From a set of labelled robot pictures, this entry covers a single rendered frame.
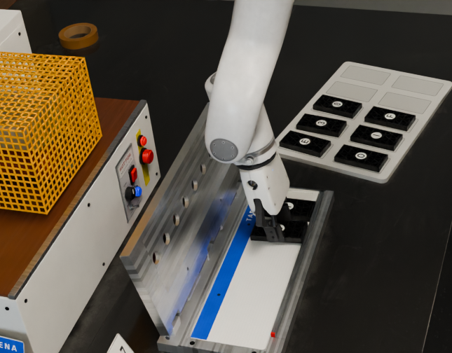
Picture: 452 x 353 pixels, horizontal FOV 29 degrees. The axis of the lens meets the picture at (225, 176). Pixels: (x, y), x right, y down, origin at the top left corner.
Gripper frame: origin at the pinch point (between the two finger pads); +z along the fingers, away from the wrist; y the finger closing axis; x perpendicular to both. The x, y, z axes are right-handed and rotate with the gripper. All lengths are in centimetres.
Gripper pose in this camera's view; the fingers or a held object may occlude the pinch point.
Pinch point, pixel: (278, 223)
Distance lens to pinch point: 161.7
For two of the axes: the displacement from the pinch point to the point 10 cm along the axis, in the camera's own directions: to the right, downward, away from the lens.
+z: 3.0, 8.0, 5.3
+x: -9.1, 0.7, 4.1
